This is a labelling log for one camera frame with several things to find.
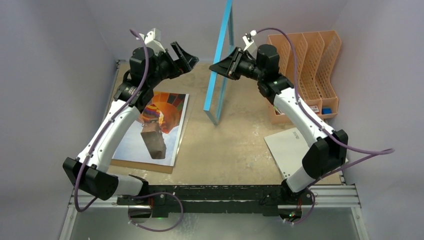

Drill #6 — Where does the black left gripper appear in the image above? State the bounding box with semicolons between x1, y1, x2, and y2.
147;42;198;88

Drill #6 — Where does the blue wooden picture frame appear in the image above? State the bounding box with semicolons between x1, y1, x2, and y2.
203;0;235;126

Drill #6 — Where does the hot air balloon photo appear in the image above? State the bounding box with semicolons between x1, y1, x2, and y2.
111;91;190;167

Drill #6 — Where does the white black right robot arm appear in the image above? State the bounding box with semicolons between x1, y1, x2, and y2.
219;44;348;204

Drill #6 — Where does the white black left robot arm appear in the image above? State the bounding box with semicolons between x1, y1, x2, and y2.
62;41;199;205

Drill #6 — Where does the orange plastic file organizer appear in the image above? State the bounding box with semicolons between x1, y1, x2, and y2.
267;30;342;119

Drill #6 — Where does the red white small card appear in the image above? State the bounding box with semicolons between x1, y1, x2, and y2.
309;105;322;116

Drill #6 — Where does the blue small object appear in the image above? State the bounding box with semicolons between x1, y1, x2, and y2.
321;107;333;115

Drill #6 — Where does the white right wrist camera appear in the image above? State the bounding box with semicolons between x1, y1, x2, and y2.
242;30;257;54

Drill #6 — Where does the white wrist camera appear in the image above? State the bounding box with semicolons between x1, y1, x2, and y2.
138;28;166;55
242;30;257;54

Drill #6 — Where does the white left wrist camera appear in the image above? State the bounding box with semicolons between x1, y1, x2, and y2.
138;28;166;55

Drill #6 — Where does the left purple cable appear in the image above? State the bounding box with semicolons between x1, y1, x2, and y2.
73;28;185;233

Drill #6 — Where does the purple cable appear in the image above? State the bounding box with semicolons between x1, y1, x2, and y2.
253;27;396;226
73;28;185;233

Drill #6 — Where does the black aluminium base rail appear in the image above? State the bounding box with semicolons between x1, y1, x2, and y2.
58;184;370;240

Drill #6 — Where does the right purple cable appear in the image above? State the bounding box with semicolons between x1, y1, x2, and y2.
253;27;396;226

